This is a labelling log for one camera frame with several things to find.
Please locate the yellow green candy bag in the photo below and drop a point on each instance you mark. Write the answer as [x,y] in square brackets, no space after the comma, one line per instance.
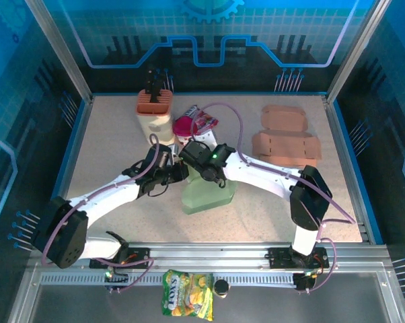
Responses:
[189,296]

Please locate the pink snack packet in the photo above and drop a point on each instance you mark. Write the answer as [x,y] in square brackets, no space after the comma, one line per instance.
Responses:
[206,121]

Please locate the yogurt cup with pink lid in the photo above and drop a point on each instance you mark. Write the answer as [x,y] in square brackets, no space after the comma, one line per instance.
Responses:
[183,126]

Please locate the green paper box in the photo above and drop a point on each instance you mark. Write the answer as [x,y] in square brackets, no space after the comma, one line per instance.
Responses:
[209,198]

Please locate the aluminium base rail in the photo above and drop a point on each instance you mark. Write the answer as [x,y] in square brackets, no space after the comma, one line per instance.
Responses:
[206,255]

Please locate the black round knob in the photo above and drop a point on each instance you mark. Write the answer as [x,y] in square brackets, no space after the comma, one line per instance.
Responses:
[221,286]

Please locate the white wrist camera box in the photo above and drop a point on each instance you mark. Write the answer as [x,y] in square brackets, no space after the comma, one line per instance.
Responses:
[205,137]
[175,149]

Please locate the aluminium side rail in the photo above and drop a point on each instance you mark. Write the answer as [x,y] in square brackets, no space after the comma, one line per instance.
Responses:
[76,151]
[343,151]

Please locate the electronics board with led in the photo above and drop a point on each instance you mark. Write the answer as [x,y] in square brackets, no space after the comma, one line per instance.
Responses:
[305,281]
[116,277]

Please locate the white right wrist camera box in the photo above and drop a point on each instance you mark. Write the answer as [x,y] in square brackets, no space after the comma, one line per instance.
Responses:
[205,137]

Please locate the aluminium frame post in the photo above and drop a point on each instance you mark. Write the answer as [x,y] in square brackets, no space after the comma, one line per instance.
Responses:
[356,50]
[61,50]

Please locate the slotted aluminium strip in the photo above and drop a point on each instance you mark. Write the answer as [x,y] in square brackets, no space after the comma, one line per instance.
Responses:
[249,279]

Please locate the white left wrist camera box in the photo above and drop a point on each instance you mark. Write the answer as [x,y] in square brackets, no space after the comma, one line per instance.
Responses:
[175,149]

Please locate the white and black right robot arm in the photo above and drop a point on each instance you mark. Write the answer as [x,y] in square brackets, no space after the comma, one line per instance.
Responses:
[310,202]

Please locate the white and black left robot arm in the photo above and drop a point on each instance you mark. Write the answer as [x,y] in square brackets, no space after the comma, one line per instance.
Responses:
[115,198]

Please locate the right electronics board with LED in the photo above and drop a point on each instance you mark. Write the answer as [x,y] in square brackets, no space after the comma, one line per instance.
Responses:
[305,281]

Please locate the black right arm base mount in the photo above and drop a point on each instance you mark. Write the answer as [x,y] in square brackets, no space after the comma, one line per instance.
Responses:
[280,257]

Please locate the brown paper box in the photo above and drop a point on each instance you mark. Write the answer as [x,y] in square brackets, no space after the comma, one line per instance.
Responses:
[283,117]

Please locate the beige knife block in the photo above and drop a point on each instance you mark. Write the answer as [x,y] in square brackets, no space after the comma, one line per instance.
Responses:
[155,117]

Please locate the left electronics board with LED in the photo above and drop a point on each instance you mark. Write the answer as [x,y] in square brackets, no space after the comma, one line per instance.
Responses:
[116,277]

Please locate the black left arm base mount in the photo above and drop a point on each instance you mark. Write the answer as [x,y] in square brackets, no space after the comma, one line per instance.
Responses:
[138,257]

